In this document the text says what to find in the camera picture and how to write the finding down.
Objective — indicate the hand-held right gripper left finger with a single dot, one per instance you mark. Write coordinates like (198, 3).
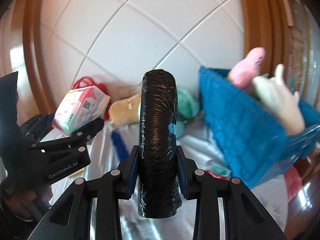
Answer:
(132, 175)

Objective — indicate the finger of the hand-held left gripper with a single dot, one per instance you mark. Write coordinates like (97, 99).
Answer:
(87, 131)
(37, 126)

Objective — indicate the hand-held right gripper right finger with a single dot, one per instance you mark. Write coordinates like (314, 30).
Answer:
(182, 177)

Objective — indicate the pink and white tissue packet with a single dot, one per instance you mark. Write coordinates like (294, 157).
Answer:
(77, 107)

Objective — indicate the black garbage bag roll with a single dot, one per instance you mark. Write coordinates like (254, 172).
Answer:
(157, 130)

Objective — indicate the striped bed sheet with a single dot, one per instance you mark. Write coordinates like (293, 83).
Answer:
(105, 155)

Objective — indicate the blue fluffy feather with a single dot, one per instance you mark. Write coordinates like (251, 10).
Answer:
(120, 145)

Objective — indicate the teal and red packet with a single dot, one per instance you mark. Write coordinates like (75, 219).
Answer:
(220, 172)

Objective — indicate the tan plush toy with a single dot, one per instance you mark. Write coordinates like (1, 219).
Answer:
(123, 110)

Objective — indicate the red plastic bear handbag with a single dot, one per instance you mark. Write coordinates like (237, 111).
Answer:
(101, 87)

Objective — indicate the teal plush neck pillow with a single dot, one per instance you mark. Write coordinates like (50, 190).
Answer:
(186, 105)

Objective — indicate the pink cloth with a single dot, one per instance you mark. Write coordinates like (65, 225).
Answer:
(293, 182)

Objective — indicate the pink plush toy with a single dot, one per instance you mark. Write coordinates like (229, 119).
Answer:
(246, 70)

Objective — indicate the white plush toy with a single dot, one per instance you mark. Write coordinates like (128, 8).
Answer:
(285, 105)

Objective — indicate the beige wall switch plate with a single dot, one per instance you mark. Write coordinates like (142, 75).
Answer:
(125, 91)

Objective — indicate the wooden headboard frame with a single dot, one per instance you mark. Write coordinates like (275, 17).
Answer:
(32, 55)

